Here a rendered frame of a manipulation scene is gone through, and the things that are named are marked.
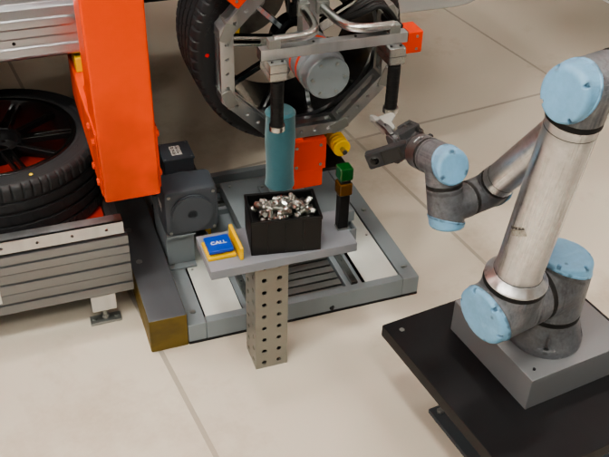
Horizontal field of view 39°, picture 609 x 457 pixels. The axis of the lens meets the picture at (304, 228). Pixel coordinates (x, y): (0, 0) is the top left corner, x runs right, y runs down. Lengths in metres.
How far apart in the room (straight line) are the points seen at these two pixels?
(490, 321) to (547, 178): 0.40
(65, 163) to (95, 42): 0.59
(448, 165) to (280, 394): 0.94
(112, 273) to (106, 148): 0.51
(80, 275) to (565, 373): 1.46
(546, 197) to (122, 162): 1.19
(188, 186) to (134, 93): 0.51
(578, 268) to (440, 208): 0.35
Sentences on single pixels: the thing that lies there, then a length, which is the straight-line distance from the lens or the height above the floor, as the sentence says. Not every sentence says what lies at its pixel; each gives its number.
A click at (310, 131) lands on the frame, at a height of 0.60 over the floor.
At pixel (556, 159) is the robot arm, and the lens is 1.80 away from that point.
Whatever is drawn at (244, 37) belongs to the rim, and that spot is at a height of 0.88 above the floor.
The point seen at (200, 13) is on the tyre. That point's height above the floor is 0.98.
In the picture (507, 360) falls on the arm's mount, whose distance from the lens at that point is 2.28.
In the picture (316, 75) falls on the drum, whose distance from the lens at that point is 2.44.
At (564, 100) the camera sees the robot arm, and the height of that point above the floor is 1.18.
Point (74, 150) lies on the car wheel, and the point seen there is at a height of 0.50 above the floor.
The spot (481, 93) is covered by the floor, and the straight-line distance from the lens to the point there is 4.33.
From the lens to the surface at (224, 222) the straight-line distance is 3.07.
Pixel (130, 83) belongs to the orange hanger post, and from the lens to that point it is 2.37.
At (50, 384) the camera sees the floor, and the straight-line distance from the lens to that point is 2.77.
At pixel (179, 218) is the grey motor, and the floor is 0.31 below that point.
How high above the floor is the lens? 1.95
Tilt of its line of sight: 37 degrees down
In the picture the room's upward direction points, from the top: 2 degrees clockwise
